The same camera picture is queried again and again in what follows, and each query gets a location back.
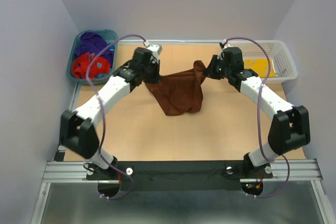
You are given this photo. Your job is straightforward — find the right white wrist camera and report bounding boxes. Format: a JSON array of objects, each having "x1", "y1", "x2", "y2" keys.
[{"x1": 218, "y1": 39, "x2": 232, "y2": 57}]

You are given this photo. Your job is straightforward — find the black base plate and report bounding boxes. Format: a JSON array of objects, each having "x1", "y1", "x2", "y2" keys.
[{"x1": 83, "y1": 161, "x2": 272, "y2": 193}]

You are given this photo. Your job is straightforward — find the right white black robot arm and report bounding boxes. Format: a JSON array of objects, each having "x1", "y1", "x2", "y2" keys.
[{"x1": 203, "y1": 47, "x2": 310, "y2": 177}]

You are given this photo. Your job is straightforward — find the white plastic mesh basket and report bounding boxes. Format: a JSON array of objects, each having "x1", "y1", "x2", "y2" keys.
[{"x1": 225, "y1": 40, "x2": 298, "y2": 84}]

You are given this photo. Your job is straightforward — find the purple towel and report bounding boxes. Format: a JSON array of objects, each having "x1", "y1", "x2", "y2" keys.
[{"x1": 75, "y1": 32, "x2": 114, "y2": 66}]

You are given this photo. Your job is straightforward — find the brown towel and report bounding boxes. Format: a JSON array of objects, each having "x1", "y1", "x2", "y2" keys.
[{"x1": 145, "y1": 60, "x2": 206, "y2": 116}]

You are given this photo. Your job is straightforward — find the yellow grey duck towel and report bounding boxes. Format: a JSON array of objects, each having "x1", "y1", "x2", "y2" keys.
[{"x1": 244, "y1": 58, "x2": 277, "y2": 78}]

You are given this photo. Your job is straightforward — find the teal plastic bin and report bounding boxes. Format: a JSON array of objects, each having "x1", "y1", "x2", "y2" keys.
[{"x1": 67, "y1": 29, "x2": 118, "y2": 85}]

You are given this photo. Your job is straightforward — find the red towel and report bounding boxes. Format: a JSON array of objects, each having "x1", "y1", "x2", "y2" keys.
[{"x1": 71, "y1": 52, "x2": 111, "y2": 80}]

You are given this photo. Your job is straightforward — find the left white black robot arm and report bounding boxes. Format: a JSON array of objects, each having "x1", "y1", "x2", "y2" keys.
[{"x1": 59, "y1": 45, "x2": 162, "y2": 179}]

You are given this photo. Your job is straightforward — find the aluminium rail frame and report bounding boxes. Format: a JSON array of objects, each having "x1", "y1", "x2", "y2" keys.
[{"x1": 30, "y1": 40, "x2": 336, "y2": 224}]

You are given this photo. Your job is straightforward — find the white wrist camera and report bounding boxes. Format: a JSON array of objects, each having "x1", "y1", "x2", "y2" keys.
[
  {"x1": 218, "y1": 39, "x2": 232, "y2": 57},
  {"x1": 143, "y1": 40, "x2": 162, "y2": 59}
]

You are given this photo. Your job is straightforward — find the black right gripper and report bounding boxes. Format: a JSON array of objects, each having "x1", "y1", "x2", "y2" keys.
[{"x1": 204, "y1": 54, "x2": 232, "y2": 79}]

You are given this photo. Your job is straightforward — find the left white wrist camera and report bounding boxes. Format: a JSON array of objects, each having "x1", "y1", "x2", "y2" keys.
[{"x1": 143, "y1": 40, "x2": 162, "y2": 59}]

